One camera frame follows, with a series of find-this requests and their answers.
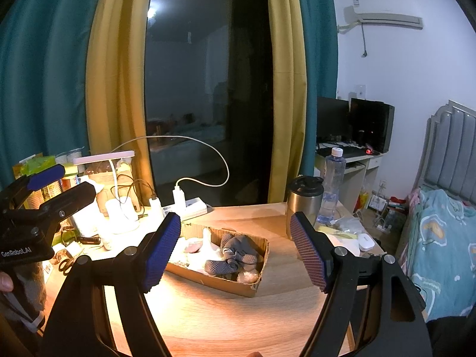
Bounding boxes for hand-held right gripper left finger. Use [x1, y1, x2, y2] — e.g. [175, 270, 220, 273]
[39, 212, 183, 357]

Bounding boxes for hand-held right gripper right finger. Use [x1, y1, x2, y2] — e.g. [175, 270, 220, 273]
[289, 211, 434, 357]

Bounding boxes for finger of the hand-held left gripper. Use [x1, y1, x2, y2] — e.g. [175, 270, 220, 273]
[37, 182, 98, 228]
[0, 164, 66, 209]

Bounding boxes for grey dotted sock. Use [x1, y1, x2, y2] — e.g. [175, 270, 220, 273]
[204, 255, 261, 276]

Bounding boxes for cardboard box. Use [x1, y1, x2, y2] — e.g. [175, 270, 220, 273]
[165, 221, 270, 298]

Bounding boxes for green carton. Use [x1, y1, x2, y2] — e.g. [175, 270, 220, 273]
[13, 153, 67, 209]

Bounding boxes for yellow tissue box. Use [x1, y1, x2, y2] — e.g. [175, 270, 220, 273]
[315, 216, 367, 245]

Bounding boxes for steel tumbler black lid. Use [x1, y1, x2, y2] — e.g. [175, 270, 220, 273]
[286, 176, 325, 240]

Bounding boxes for white desk lamp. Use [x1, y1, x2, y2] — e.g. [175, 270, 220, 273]
[72, 150, 140, 233]

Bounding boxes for black scissors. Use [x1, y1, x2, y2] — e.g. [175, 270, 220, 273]
[57, 255, 89, 276]

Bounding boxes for white power strip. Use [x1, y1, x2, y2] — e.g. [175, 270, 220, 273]
[139, 198, 208, 221]

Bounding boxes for white round device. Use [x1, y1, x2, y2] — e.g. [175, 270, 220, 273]
[357, 232, 377, 252]

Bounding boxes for clear plastic bag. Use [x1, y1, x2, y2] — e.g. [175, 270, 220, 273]
[236, 270, 260, 285]

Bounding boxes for clear plastic water bottle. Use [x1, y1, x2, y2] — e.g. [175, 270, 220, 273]
[316, 147, 346, 226]

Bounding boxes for white computer desk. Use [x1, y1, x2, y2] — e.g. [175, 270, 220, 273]
[315, 143, 383, 213]

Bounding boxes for teal curtain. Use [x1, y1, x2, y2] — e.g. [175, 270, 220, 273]
[0, 0, 109, 191]
[294, 0, 340, 180]

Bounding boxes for black keyboard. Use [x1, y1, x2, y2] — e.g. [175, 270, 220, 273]
[319, 144, 366, 159]

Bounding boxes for yellow curtain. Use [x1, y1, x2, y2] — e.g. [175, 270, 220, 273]
[265, 0, 310, 205]
[85, 0, 157, 209]

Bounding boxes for light blue printed blanket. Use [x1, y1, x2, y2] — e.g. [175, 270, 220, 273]
[400, 188, 476, 323]

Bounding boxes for black monitor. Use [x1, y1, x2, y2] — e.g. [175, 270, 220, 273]
[317, 97, 351, 143]

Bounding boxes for black computer tower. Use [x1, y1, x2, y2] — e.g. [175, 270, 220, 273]
[350, 98, 395, 154]

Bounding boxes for dark glass window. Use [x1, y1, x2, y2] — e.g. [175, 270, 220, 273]
[143, 0, 271, 209]

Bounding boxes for white air conditioner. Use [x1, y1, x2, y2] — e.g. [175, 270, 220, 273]
[342, 5, 425, 31]

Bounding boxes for black cable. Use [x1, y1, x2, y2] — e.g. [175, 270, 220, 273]
[118, 178, 155, 213]

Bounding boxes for white charging cable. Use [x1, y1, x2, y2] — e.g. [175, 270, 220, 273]
[112, 136, 230, 194]

